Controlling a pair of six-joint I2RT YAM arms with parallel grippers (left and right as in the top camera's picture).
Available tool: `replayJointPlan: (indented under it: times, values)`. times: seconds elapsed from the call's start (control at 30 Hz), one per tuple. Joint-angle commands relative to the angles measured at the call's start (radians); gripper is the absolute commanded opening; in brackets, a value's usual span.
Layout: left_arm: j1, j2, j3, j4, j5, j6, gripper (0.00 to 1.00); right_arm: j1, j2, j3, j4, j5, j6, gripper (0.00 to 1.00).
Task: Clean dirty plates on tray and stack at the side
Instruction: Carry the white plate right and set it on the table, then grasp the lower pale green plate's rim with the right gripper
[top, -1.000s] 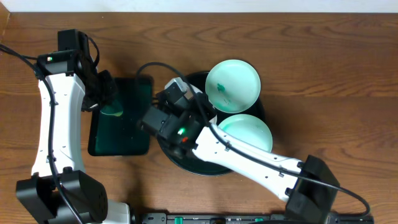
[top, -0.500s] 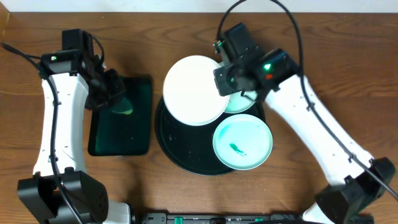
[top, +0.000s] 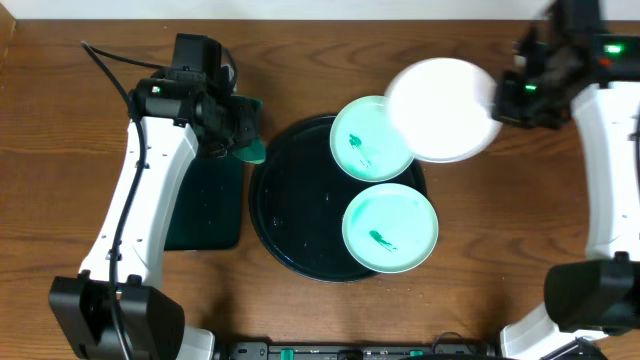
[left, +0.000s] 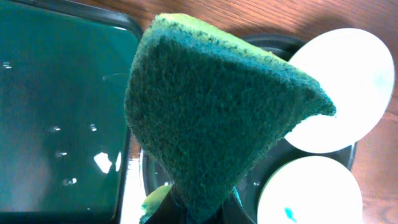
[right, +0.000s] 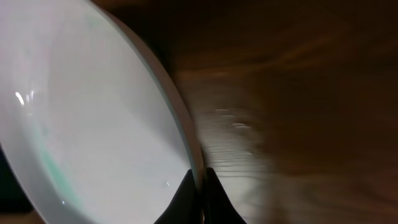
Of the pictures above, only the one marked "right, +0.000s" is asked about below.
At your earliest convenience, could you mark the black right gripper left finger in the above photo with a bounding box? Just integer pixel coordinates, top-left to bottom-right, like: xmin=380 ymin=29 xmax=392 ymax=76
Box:
xmin=154 ymin=170 xmax=203 ymax=224

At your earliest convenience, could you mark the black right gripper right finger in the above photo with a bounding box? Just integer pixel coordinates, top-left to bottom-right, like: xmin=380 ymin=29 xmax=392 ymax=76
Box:
xmin=203 ymin=167 xmax=246 ymax=224

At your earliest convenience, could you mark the white plate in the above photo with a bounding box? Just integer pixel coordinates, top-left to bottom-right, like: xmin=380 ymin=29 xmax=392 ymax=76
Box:
xmin=1 ymin=0 xmax=203 ymax=223

